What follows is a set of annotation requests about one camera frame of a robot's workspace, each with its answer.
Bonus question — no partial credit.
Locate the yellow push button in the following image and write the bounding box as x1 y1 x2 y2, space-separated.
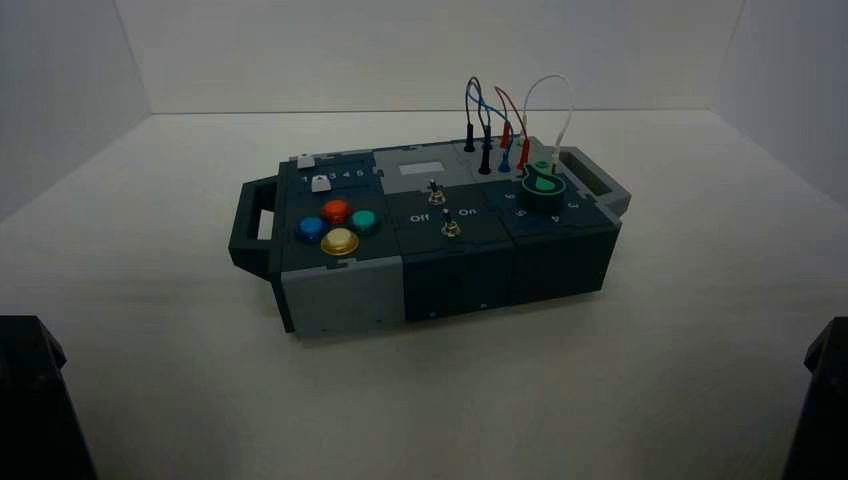
320 227 361 258

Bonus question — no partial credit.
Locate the red push button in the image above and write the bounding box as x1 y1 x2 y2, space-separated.
321 198 354 225

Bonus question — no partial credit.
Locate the dark and grey control box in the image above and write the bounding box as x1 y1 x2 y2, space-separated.
227 135 633 340

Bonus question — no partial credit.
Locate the blue push button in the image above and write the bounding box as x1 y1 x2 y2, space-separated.
294 217 327 244

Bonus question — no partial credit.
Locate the black and green rotary knob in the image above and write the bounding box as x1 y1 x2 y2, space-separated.
520 165 568 213

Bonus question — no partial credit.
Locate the black jumper cable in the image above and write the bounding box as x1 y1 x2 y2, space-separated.
462 76 495 176

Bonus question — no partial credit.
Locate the blue jumper cable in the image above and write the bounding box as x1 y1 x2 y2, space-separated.
465 86 517 175

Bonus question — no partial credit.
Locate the red jumper cable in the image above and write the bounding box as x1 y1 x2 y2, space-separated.
494 85 533 172

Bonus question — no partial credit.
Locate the white jumper cable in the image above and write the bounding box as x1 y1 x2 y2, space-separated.
522 74 576 168

